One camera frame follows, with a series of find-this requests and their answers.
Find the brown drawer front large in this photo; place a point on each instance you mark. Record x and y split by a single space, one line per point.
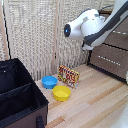
110 61

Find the yellow plastic bowl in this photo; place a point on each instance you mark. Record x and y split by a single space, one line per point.
61 92

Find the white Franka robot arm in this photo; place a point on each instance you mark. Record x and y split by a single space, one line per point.
91 26

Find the brown drawer cabinet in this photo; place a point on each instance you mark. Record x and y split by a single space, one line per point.
110 61

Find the brown drawer front small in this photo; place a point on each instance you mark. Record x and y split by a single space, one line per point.
119 39

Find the red yellow snack box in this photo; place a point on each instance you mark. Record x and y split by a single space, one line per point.
68 76

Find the beige woven folding screen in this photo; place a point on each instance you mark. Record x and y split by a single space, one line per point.
30 36

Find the blue plastic bowl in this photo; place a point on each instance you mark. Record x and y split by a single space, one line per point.
49 81

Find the black fabric storage box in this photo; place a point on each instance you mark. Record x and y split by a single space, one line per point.
16 96

